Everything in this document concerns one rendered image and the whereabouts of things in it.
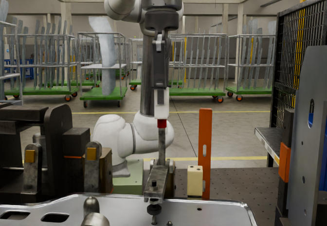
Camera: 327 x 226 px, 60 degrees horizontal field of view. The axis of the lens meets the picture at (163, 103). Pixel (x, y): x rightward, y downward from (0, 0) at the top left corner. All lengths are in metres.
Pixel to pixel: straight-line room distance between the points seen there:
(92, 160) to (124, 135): 0.60
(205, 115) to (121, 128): 0.72
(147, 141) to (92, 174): 0.64
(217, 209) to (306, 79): 0.32
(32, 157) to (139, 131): 0.66
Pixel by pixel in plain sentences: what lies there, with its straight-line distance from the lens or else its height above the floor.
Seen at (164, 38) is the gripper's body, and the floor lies 1.36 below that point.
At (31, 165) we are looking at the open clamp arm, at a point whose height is 1.05.
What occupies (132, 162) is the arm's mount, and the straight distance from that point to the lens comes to 1.53.
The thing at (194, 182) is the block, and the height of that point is 1.04.
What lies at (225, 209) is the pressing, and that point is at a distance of 0.66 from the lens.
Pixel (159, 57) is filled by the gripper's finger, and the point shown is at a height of 1.32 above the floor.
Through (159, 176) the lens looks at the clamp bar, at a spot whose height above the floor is 1.07.
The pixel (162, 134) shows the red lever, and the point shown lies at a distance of 0.66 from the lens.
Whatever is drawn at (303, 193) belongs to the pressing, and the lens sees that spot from 0.57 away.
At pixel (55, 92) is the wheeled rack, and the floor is 0.26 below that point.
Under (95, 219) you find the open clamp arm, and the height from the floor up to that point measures 1.12.
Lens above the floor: 1.33
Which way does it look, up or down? 10 degrees down
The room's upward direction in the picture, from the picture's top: straight up
